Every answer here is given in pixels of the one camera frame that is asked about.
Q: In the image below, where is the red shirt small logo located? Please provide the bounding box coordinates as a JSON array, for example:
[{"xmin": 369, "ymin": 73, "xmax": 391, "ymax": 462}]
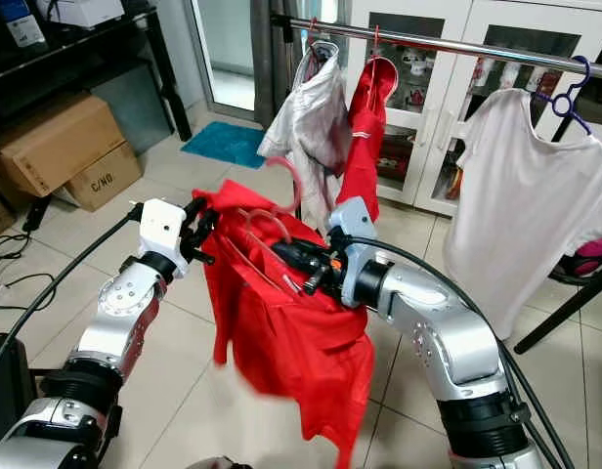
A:
[{"xmin": 192, "ymin": 179, "xmax": 375, "ymax": 468}]

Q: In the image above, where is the purple clothes hanger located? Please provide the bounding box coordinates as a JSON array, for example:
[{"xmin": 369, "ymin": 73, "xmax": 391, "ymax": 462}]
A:
[{"xmin": 531, "ymin": 56, "xmax": 595, "ymax": 138}]

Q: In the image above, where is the blue floor mat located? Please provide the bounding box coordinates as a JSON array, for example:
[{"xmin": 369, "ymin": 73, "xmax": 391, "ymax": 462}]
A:
[{"xmin": 182, "ymin": 120, "xmax": 268, "ymax": 167}]

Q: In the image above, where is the small printed cardboard box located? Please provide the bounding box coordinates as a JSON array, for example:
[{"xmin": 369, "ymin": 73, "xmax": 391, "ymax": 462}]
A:
[{"xmin": 66, "ymin": 142, "xmax": 143, "ymax": 211}]

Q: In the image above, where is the red polo shirt striped collar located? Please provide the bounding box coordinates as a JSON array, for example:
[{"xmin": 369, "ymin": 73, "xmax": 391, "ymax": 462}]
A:
[{"xmin": 335, "ymin": 56, "xmax": 402, "ymax": 221}]

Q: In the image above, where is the white striped shirt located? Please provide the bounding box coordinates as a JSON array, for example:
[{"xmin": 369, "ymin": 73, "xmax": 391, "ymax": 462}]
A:
[{"xmin": 257, "ymin": 41, "xmax": 346, "ymax": 231}]

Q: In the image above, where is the grey panel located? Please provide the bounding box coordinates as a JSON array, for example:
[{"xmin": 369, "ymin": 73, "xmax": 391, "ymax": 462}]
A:
[{"xmin": 91, "ymin": 64, "xmax": 170, "ymax": 152}]

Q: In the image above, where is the black power adapter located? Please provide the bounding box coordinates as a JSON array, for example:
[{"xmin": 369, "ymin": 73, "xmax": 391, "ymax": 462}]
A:
[{"xmin": 25, "ymin": 195, "xmax": 48, "ymax": 234}]

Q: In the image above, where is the large cardboard box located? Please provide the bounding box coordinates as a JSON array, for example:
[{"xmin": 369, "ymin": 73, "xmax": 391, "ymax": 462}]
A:
[{"xmin": 0, "ymin": 93, "xmax": 131, "ymax": 196}]

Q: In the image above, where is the glass sliding door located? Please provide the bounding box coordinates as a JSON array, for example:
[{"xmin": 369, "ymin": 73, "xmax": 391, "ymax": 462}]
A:
[{"xmin": 189, "ymin": 0, "xmax": 258, "ymax": 118}]

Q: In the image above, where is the grey curtain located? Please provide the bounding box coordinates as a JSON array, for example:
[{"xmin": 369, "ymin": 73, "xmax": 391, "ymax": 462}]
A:
[{"xmin": 247, "ymin": 0, "xmax": 287, "ymax": 99}]

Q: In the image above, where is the black desk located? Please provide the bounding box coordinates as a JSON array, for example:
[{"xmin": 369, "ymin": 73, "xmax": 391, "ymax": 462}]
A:
[{"xmin": 0, "ymin": 10, "xmax": 190, "ymax": 143}]

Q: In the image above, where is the black chair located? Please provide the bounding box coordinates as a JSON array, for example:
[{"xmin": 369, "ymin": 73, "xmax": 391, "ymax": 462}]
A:
[{"xmin": 0, "ymin": 332, "xmax": 33, "ymax": 450}]

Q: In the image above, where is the silver black clothes rack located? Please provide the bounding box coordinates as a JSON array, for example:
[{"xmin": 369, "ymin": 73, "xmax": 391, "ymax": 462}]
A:
[{"xmin": 270, "ymin": 12, "xmax": 602, "ymax": 355}]

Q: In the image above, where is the pink bag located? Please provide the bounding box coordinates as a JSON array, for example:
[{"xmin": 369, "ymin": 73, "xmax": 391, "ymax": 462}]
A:
[{"xmin": 573, "ymin": 236, "xmax": 602, "ymax": 279}]

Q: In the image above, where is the blue white box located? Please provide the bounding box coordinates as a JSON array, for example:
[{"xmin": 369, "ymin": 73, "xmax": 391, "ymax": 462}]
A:
[{"xmin": 0, "ymin": 0, "xmax": 48, "ymax": 50}]

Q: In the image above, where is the white glass-door cabinet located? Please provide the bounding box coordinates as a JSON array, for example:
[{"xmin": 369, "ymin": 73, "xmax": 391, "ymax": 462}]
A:
[{"xmin": 340, "ymin": 0, "xmax": 602, "ymax": 216}]

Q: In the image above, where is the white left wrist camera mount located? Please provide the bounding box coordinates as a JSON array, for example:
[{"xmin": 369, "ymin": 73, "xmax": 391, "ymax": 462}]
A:
[{"xmin": 140, "ymin": 198, "xmax": 193, "ymax": 263}]

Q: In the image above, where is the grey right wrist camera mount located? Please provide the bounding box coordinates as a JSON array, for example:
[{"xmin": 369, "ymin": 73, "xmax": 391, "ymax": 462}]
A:
[{"xmin": 328, "ymin": 195, "xmax": 380, "ymax": 309}]

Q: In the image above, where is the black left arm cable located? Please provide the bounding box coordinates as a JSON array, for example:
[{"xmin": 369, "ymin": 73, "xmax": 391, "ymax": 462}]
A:
[{"xmin": 0, "ymin": 210, "xmax": 146, "ymax": 382}]

